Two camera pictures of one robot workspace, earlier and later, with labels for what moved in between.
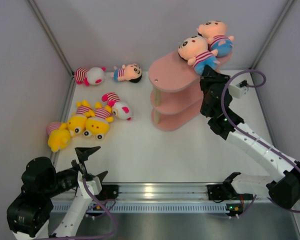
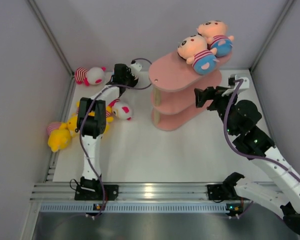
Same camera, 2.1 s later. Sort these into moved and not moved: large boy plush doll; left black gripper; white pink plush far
Moved: left black gripper
Not moved: large boy plush doll; white pink plush far
